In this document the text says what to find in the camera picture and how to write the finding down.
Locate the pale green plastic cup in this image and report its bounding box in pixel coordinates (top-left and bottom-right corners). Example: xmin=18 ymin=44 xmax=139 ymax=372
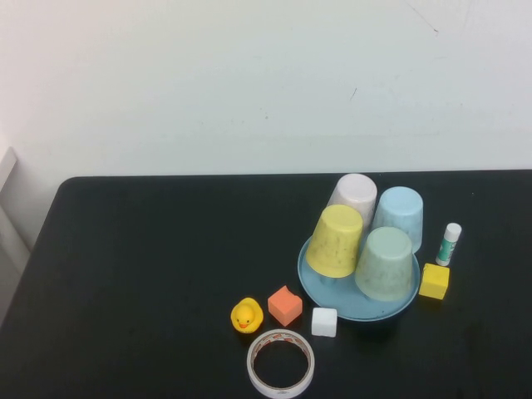
xmin=353 ymin=226 xmax=420 ymax=303

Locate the yellow plastic cup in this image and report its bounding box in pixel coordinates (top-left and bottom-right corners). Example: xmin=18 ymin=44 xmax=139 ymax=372
xmin=304 ymin=204 xmax=365 ymax=279

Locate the pale pink plastic cup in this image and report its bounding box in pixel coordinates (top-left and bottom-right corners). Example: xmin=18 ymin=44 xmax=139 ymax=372
xmin=325 ymin=172 xmax=379 ymax=222

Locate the blue cup stand with pegs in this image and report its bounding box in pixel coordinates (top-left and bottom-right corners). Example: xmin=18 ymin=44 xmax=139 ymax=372
xmin=297 ymin=235 xmax=421 ymax=323

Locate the light blue plastic cup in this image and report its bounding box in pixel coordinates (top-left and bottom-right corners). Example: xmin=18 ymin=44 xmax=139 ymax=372
xmin=371 ymin=186 xmax=426 ymax=255

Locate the orange foam cube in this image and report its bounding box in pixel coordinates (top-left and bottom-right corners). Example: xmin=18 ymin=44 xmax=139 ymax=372
xmin=267 ymin=285 xmax=303 ymax=327

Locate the yellow rubber duck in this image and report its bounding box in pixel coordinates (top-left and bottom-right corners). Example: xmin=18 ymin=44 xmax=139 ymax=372
xmin=229 ymin=297 xmax=264 ymax=335

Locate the white foam cube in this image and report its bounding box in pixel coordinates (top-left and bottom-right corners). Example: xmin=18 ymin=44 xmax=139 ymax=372
xmin=311 ymin=307 xmax=339 ymax=338

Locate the white adhesive tape roll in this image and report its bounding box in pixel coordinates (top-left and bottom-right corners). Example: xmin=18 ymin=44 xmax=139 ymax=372
xmin=246 ymin=328 xmax=316 ymax=397

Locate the yellow foam cube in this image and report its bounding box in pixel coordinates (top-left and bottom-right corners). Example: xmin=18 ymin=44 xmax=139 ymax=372
xmin=417 ymin=263 xmax=451 ymax=302

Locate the white green glue stick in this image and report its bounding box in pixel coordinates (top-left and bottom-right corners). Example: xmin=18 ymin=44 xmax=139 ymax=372
xmin=435 ymin=222 xmax=463 ymax=268

